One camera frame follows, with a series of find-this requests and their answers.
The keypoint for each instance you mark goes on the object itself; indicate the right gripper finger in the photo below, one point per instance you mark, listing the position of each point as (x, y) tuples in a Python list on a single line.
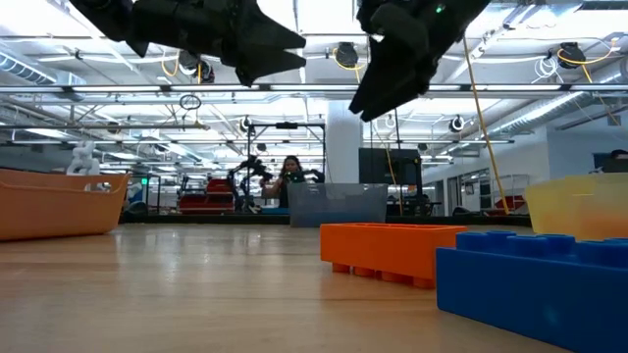
[(402, 83), (368, 83)]

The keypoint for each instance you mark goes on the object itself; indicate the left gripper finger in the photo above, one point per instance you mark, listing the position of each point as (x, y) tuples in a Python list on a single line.
[(265, 66), (255, 32)]

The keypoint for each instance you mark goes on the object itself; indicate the orange toy building block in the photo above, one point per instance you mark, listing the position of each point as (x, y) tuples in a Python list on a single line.
[(382, 247)]

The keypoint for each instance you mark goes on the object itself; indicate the blue toy building block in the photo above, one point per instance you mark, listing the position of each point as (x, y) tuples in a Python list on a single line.
[(530, 294)]

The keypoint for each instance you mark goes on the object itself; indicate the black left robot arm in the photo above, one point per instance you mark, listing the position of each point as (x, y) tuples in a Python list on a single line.
[(103, 15)]

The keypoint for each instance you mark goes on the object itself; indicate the black background robot arm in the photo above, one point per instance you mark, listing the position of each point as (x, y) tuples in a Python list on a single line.
[(252, 166)]

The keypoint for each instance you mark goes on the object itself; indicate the white building column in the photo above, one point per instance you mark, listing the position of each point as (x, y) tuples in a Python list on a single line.
[(341, 142)]

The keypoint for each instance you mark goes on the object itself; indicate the black equipment rack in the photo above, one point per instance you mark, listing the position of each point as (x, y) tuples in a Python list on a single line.
[(387, 166)]

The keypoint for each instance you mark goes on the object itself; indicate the person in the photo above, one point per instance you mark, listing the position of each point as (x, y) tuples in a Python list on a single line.
[(290, 188), (619, 153)]

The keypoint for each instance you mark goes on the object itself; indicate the grey translucent plastic bin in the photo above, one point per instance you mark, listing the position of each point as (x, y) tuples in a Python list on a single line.
[(338, 206)]

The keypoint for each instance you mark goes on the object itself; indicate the red tool cart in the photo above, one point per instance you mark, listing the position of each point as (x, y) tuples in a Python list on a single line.
[(221, 187)]

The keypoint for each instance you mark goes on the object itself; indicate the white robot figure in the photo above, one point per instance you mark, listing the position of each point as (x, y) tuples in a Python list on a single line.
[(83, 162)]

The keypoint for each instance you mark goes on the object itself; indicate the yellow translucent plastic bin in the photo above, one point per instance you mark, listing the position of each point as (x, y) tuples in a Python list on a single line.
[(579, 206)]

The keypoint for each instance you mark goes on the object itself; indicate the orange plastic bin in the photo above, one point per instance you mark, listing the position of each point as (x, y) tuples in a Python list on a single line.
[(49, 206)]

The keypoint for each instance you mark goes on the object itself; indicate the black metal frame rig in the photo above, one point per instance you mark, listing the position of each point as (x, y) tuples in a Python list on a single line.
[(287, 126)]

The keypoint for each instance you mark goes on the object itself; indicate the black metal table frame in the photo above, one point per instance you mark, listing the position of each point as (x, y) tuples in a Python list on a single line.
[(196, 219)]

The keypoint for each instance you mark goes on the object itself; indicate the dark wall monitor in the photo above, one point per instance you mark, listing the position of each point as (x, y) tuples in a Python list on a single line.
[(615, 166)]

